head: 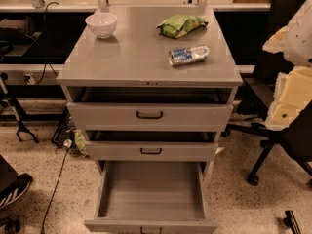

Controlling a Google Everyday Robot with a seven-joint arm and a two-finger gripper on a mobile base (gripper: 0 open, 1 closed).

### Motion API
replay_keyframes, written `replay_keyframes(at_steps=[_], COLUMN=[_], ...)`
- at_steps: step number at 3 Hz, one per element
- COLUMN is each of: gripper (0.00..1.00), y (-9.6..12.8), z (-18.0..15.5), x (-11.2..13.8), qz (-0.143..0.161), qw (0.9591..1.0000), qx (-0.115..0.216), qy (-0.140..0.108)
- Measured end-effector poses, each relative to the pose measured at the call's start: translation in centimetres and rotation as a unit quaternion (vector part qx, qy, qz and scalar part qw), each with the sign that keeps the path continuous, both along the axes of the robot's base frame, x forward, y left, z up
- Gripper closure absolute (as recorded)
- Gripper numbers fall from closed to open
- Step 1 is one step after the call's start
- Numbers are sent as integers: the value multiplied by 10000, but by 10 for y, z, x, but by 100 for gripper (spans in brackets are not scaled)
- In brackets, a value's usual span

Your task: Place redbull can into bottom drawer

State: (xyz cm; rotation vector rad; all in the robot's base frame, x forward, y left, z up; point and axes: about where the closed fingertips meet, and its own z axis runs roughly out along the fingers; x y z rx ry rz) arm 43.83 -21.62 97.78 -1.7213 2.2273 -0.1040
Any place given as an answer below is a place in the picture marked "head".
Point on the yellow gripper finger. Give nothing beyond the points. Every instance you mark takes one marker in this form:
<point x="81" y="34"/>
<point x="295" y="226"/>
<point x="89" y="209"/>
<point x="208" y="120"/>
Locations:
<point x="293" y="92"/>

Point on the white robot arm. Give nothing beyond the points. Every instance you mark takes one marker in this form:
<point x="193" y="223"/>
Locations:
<point x="295" y="39"/>

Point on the grey drawer cabinet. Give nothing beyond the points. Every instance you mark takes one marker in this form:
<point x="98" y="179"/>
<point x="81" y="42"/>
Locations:
<point x="132" y="66"/>

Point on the grey open bottom drawer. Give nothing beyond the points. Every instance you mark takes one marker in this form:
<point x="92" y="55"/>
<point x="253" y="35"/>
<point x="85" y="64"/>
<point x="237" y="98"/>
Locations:
<point x="151" y="198"/>

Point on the grey top drawer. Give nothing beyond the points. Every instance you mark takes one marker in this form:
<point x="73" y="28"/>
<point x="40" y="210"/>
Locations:
<point x="149" y="116"/>

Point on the grey middle drawer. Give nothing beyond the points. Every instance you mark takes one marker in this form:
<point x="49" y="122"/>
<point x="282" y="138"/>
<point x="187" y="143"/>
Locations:
<point x="151" y="151"/>

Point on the black office chair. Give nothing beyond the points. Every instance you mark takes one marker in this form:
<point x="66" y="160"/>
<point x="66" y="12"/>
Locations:
<point x="296" y="139"/>

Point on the black object bottom right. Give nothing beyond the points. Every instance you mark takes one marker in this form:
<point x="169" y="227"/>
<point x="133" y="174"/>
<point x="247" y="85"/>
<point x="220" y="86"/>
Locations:
<point x="290" y="221"/>

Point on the green chip bag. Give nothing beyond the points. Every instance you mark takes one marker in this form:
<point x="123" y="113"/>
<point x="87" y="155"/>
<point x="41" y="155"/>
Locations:
<point x="178" y="26"/>

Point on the white bowl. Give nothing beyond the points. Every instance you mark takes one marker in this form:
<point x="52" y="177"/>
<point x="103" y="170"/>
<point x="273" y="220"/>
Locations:
<point x="102" y="24"/>

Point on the black stand leg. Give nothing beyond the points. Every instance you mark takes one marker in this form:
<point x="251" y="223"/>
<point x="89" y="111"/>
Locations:
<point x="16" y="109"/>

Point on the black white sneaker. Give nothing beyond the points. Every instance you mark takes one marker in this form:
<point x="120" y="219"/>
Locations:
<point x="15" y="190"/>

